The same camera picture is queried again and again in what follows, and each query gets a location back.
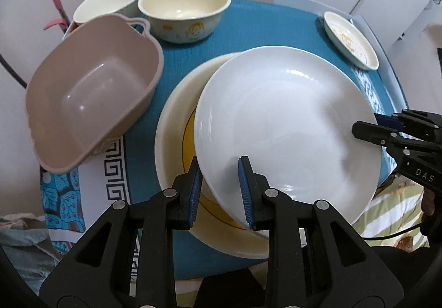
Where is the small printed plate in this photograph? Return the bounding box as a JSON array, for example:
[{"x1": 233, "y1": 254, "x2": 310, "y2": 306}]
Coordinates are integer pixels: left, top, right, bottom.
[{"x1": 323, "y1": 11, "x2": 379, "y2": 71}]

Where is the large white plate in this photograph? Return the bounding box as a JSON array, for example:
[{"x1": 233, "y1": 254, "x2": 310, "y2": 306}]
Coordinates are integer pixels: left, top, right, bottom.
[{"x1": 193, "y1": 46, "x2": 383, "y2": 230}]

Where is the cream plate with yellow print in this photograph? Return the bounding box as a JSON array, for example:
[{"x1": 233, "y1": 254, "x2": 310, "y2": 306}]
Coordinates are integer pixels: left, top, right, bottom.
[{"x1": 154, "y1": 51, "x2": 270, "y2": 258}]

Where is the thin black cable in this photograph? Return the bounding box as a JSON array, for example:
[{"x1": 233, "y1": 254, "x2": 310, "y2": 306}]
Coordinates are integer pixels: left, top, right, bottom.
[{"x1": 362, "y1": 225, "x2": 425, "y2": 246}]

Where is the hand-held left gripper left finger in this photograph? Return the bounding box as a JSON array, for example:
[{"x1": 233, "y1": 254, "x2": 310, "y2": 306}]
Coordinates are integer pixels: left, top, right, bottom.
[{"x1": 40, "y1": 156, "x2": 204, "y2": 308}]

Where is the green striped blanket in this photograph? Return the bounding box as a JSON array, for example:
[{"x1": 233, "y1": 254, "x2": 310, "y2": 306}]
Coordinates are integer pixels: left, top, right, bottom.
[{"x1": 352, "y1": 173, "x2": 429, "y2": 253}]

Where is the beige plastic basin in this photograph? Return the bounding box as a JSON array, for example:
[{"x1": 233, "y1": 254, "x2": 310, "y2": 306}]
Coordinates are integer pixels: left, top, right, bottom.
[{"x1": 25, "y1": 14, "x2": 164, "y2": 175}]

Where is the cream bowl with cartoon print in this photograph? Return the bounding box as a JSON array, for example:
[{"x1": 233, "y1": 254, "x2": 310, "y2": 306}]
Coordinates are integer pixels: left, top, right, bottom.
[{"x1": 138, "y1": 0, "x2": 232, "y2": 43}]

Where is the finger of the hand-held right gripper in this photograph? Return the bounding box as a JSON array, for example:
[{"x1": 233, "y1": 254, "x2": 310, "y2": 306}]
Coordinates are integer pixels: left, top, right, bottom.
[
  {"x1": 351, "y1": 121, "x2": 442, "y2": 193},
  {"x1": 376, "y1": 109, "x2": 442, "y2": 144}
]

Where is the blue patterned tablecloth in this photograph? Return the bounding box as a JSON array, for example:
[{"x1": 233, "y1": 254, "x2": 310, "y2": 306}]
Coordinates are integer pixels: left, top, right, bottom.
[{"x1": 40, "y1": 0, "x2": 408, "y2": 283}]

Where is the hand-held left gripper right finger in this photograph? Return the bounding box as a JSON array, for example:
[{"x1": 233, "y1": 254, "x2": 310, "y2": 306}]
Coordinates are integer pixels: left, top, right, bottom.
[{"x1": 238, "y1": 155, "x2": 404, "y2": 308}]

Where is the person's black clothing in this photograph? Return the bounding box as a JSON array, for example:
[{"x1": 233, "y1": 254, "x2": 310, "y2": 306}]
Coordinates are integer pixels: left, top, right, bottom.
[{"x1": 180, "y1": 246, "x2": 436, "y2": 308}]

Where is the plain cream bowl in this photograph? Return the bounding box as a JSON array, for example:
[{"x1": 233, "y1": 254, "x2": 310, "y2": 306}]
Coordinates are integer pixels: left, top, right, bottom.
[{"x1": 72, "y1": 0, "x2": 144, "y2": 27}]

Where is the grey cloth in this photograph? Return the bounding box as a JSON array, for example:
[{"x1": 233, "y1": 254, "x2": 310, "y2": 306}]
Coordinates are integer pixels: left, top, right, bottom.
[{"x1": 0, "y1": 213, "x2": 61, "y2": 291}]

